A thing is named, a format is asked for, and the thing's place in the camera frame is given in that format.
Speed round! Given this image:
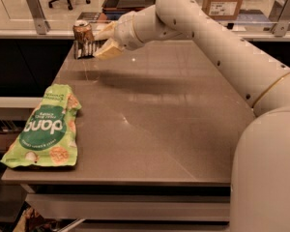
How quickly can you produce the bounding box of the right metal glass bracket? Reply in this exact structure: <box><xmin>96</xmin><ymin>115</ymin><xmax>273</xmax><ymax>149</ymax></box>
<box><xmin>270</xmin><ymin>0</ymin><xmax>290</xmax><ymax>37</ymax></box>

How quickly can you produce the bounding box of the metal glass bracket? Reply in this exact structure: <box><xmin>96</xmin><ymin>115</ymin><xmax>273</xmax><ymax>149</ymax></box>
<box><xmin>270</xmin><ymin>0</ymin><xmax>290</xmax><ymax>37</ymax></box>
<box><xmin>26</xmin><ymin>0</ymin><xmax>50</xmax><ymax>35</ymax></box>

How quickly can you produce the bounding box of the orange soda can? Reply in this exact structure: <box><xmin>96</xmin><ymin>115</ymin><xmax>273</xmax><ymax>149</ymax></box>
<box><xmin>72</xmin><ymin>19</ymin><xmax>94</xmax><ymax>44</ymax></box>

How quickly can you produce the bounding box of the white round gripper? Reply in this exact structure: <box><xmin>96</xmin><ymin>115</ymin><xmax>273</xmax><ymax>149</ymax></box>
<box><xmin>94</xmin><ymin>12</ymin><xmax>144</xmax><ymax>60</ymax></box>

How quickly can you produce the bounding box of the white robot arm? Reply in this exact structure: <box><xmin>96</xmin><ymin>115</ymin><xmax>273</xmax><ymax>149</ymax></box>
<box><xmin>94</xmin><ymin>0</ymin><xmax>290</xmax><ymax>232</ymax></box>

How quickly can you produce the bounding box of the cardboard box with label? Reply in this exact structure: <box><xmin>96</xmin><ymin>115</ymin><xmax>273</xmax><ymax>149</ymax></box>
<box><xmin>202</xmin><ymin>0</ymin><xmax>243</xmax><ymax>20</ymax></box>

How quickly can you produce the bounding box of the glass barrier panel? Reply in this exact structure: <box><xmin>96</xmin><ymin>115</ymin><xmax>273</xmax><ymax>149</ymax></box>
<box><xmin>0</xmin><ymin>0</ymin><xmax>290</xmax><ymax>34</ymax></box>

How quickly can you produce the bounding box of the black rxbar chocolate bar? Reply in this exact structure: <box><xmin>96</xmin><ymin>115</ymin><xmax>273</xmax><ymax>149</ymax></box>
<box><xmin>73</xmin><ymin>41</ymin><xmax>105</xmax><ymax>59</ymax></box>

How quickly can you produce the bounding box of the green dang chips bag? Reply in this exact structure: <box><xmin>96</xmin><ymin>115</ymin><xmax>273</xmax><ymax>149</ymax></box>
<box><xmin>1</xmin><ymin>84</ymin><xmax>81</xmax><ymax>168</ymax></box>

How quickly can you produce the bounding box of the left metal glass bracket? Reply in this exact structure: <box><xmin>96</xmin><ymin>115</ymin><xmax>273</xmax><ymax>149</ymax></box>
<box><xmin>26</xmin><ymin>0</ymin><xmax>50</xmax><ymax>35</ymax></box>

